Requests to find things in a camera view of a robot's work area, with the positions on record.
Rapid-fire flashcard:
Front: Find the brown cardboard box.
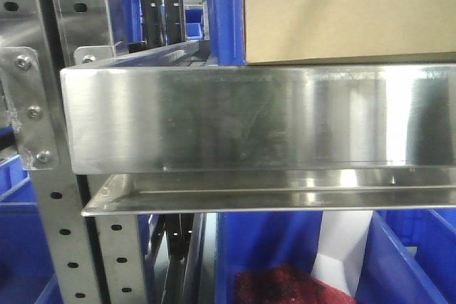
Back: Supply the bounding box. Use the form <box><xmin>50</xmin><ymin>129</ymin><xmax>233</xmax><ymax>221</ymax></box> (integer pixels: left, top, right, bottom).
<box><xmin>242</xmin><ymin>0</ymin><xmax>456</xmax><ymax>65</ymax></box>

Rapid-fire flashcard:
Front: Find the perforated steel shelf upright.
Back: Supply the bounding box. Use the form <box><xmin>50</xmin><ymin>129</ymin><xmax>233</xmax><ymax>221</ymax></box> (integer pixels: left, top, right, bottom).
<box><xmin>1</xmin><ymin>0</ymin><xmax>150</xmax><ymax>303</ymax></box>

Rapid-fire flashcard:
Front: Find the right lower blue bin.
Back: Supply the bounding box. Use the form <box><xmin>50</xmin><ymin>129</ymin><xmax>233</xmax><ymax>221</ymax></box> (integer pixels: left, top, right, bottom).
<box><xmin>356</xmin><ymin>209</ymin><xmax>455</xmax><ymax>303</ymax></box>

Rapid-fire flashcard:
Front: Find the steel bracket plate with bolts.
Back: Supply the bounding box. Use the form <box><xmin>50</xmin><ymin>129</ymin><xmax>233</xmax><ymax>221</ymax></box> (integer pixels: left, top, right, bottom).
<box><xmin>1</xmin><ymin>47</ymin><xmax>59</xmax><ymax>171</ymax></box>

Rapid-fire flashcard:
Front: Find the blue bin at left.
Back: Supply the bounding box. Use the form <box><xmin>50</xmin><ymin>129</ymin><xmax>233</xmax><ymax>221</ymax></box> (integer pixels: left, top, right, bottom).
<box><xmin>0</xmin><ymin>125</ymin><xmax>61</xmax><ymax>304</ymax></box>

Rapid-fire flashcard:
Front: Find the large blue plastic bin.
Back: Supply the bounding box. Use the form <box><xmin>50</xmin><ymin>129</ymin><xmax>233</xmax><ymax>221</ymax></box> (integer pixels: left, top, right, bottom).
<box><xmin>209</xmin><ymin>0</ymin><xmax>456</xmax><ymax>67</ymax></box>

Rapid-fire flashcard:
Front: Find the red mesh bag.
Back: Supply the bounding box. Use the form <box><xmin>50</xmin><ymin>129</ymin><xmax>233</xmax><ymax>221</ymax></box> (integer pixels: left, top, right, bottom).
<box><xmin>234</xmin><ymin>263</ymin><xmax>356</xmax><ymax>303</ymax></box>

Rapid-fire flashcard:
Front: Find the lower steel shelf lip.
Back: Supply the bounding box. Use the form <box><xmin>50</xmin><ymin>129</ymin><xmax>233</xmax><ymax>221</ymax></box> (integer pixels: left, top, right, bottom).
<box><xmin>82</xmin><ymin>167</ymin><xmax>455</xmax><ymax>217</ymax></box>

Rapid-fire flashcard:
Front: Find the lower blue plastic bin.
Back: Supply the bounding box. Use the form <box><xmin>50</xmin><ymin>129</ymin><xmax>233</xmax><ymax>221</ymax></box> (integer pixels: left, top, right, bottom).
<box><xmin>215</xmin><ymin>211</ymin><xmax>323</xmax><ymax>303</ymax></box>

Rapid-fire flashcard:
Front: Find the stainless steel shelf front beam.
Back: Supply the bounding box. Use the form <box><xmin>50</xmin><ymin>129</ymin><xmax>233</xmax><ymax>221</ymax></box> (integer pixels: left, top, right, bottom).
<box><xmin>61</xmin><ymin>64</ymin><xmax>455</xmax><ymax>174</ymax></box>

